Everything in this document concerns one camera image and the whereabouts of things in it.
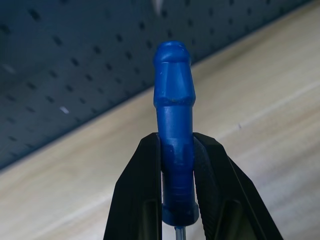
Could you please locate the blue handled screwdriver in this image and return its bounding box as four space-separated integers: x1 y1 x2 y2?
152 39 200 240

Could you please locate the dark grey perforated pegboard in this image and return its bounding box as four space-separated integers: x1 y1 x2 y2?
0 0 311 173

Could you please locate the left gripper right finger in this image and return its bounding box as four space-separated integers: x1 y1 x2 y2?
191 132 285 240

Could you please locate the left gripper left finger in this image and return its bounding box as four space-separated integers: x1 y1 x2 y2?
103 133 164 240

